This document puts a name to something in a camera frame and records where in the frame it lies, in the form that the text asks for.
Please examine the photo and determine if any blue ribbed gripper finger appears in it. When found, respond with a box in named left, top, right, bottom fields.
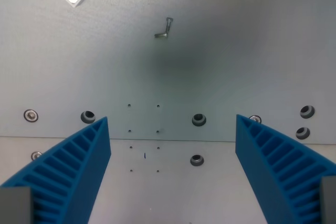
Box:
left=0, top=116, right=112, bottom=224
left=235, top=114, right=336, bottom=224

